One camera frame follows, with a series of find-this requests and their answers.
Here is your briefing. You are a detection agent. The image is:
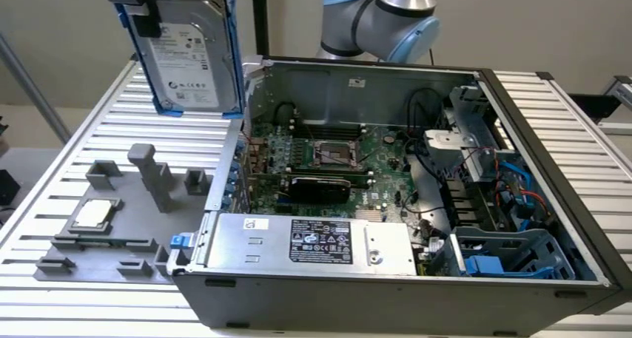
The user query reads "hard disk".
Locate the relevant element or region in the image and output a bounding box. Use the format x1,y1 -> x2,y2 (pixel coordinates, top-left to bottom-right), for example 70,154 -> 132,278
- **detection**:
112,0 -> 247,120

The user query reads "blue disk carrier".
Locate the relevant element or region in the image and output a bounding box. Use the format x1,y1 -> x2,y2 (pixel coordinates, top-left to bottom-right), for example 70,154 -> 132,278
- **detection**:
465,255 -> 506,277

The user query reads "black vertical pole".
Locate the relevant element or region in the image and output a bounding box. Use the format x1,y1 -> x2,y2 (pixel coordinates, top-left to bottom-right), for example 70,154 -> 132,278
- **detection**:
251,0 -> 271,57

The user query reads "CPU socket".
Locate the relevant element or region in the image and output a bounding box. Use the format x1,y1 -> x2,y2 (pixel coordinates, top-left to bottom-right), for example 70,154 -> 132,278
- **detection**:
307,139 -> 367,169

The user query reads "silver CPU chip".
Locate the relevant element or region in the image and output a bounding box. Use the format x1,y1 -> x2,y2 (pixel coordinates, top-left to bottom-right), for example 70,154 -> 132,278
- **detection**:
72,198 -> 118,229

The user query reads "black block at table edge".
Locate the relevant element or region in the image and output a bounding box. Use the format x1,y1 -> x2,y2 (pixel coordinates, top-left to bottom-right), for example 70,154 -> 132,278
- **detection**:
0,169 -> 21,206

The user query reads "grey parts rack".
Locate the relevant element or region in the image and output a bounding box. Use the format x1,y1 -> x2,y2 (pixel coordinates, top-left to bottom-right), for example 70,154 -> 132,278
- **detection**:
30,143 -> 216,285

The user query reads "black graphics card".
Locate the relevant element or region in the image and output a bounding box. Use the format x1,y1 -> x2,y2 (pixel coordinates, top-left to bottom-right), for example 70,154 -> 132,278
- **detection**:
277,174 -> 355,206

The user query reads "blue case latch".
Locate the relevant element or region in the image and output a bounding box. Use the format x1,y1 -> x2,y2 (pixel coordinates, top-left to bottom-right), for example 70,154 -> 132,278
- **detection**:
168,233 -> 193,250

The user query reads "green RAM stick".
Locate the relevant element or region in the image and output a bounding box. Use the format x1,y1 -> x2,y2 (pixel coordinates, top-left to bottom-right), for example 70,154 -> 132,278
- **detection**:
52,235 -> 149,249

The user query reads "silver power supply unit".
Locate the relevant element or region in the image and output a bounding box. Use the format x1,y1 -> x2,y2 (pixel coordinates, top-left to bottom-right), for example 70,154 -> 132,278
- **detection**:
195,212 -> 422,279

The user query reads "green motherboard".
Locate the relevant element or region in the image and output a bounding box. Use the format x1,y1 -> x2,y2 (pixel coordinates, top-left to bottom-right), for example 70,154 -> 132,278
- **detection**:
240,122 -> 446,229

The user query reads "silver drive cage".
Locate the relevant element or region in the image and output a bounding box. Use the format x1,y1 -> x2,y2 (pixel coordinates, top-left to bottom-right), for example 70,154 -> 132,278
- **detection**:
422,85 -> 517,192

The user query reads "black fan shroud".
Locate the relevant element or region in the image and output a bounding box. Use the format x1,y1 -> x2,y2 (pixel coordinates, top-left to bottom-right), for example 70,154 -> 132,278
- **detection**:
440,178 -> 495,229

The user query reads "open grey PC case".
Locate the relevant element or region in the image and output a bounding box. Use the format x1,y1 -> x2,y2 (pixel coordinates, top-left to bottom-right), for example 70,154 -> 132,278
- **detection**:
164,55 -> 624,331

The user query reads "black box beside table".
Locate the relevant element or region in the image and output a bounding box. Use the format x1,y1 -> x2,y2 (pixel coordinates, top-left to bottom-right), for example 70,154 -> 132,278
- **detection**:
565,92 -> 618,125

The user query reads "grey aluminium frame post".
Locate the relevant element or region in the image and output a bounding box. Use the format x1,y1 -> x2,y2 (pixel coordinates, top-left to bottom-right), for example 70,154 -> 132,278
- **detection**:
0,30 -> 70,143

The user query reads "short black looped wire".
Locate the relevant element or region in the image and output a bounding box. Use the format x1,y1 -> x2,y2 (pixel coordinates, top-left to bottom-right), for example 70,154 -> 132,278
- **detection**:
273,101 -> 298,124

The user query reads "long black wire loop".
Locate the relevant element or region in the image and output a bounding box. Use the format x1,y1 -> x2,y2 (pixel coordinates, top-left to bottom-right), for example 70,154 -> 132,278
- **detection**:
406,87 -> 446,132

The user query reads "thin black wire loop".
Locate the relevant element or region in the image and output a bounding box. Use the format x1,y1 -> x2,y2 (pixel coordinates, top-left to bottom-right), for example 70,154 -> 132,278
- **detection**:
400,191 -> 431,216

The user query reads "blue flat wire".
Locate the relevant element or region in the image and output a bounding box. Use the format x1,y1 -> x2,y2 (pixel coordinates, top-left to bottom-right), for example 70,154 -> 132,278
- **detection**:
497,159 -> 550,232

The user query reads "aluminium profile rail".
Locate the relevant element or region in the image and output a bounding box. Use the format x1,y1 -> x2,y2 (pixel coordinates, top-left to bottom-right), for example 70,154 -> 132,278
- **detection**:
595,75 -> 632,129

